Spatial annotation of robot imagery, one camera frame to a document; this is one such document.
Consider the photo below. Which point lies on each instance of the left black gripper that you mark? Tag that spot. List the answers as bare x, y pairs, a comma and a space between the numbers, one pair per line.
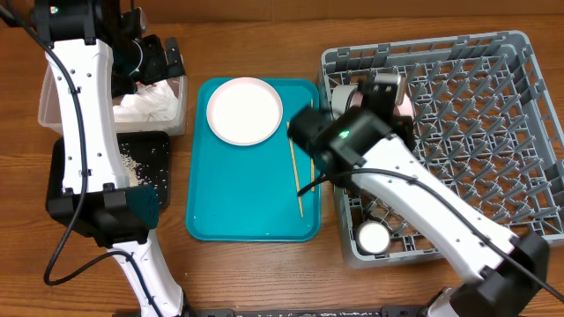
159, 68

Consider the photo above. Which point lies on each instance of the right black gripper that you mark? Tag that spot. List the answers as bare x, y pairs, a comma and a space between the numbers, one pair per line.
403, 128

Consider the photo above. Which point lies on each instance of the small pink plate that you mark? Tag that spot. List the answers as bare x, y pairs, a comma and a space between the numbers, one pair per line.
405, 108

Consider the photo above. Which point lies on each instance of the grey bowl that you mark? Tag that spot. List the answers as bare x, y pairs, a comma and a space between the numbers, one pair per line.
344, 97

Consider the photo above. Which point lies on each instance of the white tissue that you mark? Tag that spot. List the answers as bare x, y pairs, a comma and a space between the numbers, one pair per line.
151, 103

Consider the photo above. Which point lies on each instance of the large white plate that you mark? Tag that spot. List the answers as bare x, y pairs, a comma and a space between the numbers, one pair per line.
244, 111

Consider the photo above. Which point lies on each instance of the white rice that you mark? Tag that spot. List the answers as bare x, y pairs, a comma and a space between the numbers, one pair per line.
148, 164

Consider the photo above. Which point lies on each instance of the white cup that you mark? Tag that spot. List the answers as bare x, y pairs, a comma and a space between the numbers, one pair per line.
373, 238

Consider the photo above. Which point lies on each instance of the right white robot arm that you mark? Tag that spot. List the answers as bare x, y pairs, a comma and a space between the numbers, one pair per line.
368, 148

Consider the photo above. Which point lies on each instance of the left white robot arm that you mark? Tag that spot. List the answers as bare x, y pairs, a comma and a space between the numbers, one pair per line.
96, 52

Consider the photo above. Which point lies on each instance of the clear plastic waste bin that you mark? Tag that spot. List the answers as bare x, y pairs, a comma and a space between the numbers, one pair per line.
49, 114

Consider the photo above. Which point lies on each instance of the black tray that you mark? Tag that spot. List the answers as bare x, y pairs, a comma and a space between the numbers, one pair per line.
58, 159

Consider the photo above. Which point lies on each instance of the grey dish rack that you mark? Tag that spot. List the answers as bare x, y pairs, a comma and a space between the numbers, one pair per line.
485, 124

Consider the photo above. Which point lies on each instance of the teal serving tray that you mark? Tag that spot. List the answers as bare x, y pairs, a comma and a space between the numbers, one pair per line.
247, 193

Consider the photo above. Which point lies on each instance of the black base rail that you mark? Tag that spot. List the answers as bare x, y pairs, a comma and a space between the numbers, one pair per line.
384, 311

